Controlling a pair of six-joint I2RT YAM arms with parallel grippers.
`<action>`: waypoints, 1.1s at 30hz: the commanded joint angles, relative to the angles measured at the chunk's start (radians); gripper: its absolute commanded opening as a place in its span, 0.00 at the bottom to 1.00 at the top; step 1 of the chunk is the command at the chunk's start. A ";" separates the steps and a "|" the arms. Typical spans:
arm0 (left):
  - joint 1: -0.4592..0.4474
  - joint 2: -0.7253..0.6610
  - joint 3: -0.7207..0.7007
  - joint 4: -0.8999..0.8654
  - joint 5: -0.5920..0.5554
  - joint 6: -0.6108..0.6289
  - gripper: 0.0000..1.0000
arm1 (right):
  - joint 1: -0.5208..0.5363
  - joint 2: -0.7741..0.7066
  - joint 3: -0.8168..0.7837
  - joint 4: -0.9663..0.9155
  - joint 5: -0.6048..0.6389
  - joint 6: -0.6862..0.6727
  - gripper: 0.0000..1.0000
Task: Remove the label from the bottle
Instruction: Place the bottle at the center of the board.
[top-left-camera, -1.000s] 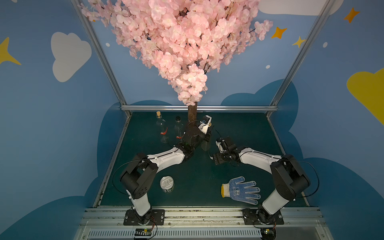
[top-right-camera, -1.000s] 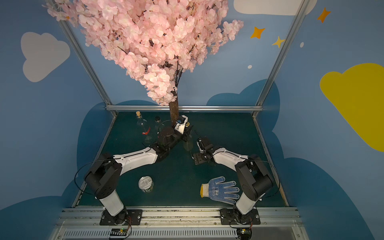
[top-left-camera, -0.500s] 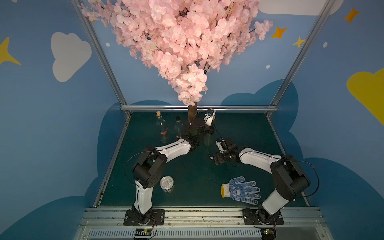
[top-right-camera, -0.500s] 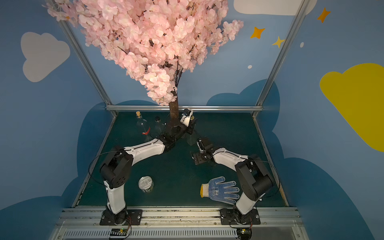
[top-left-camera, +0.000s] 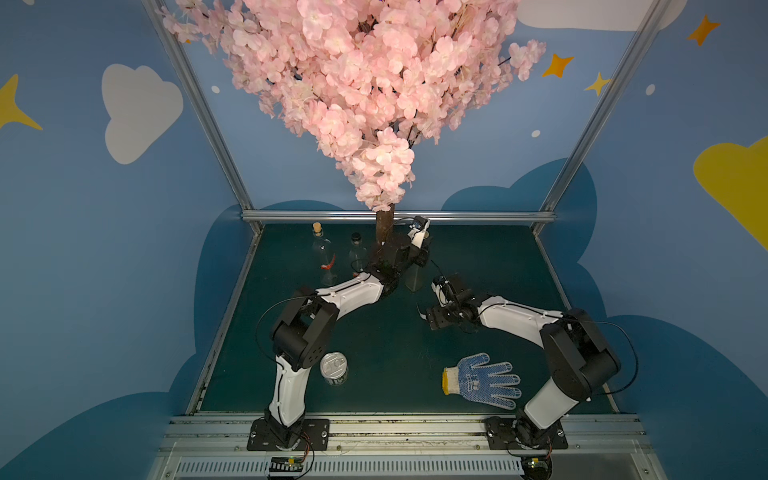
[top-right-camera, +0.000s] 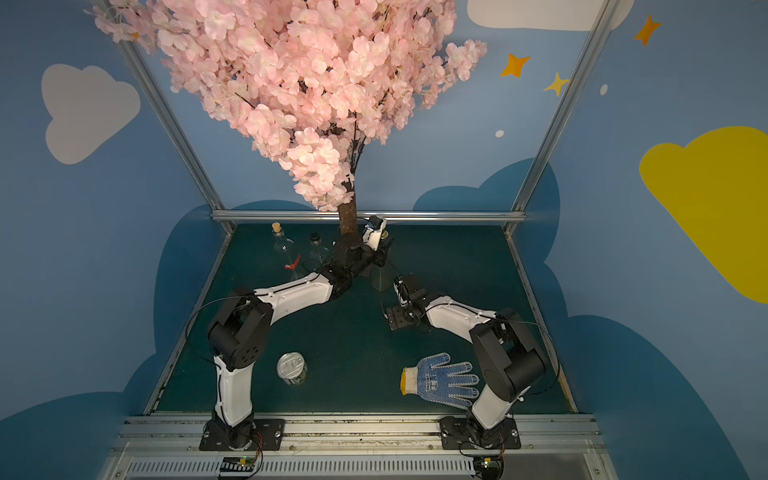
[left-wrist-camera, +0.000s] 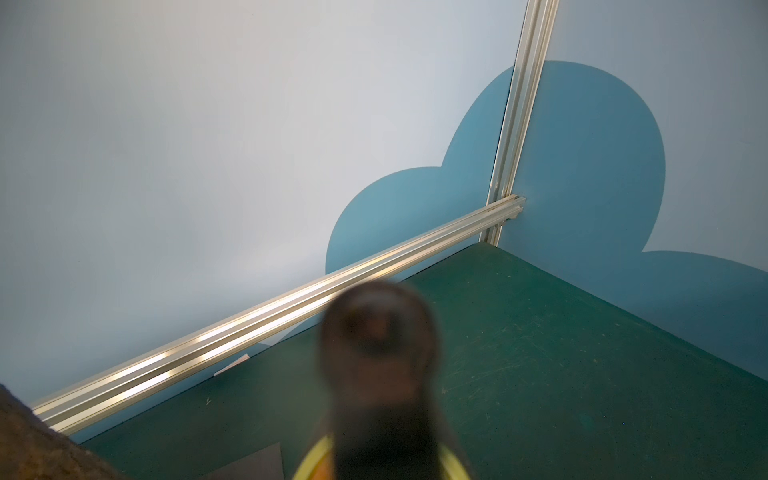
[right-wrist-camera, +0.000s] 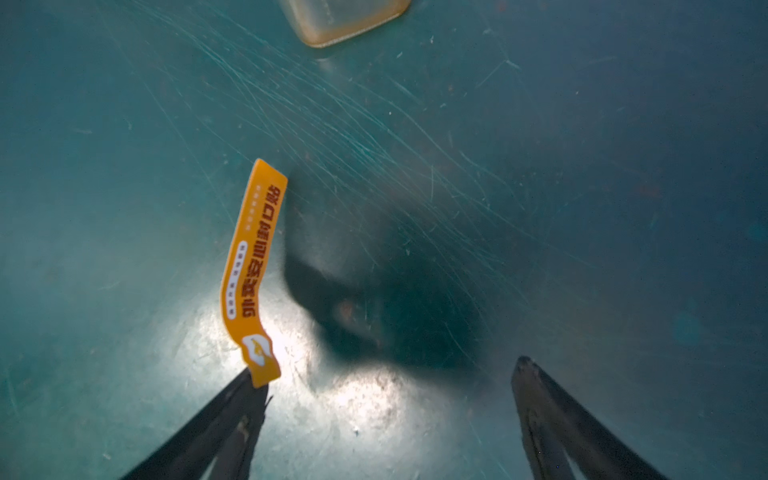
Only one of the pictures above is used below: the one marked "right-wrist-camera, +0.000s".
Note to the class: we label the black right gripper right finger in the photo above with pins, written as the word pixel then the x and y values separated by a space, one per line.
pixel 557 431

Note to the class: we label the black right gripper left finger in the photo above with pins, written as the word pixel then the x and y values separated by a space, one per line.
pixel 218 442

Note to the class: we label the yellow bottle label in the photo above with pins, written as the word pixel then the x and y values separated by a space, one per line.
pixel 245 268

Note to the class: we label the clear square glass bottle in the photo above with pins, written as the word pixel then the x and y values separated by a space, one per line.
pixel 323 23

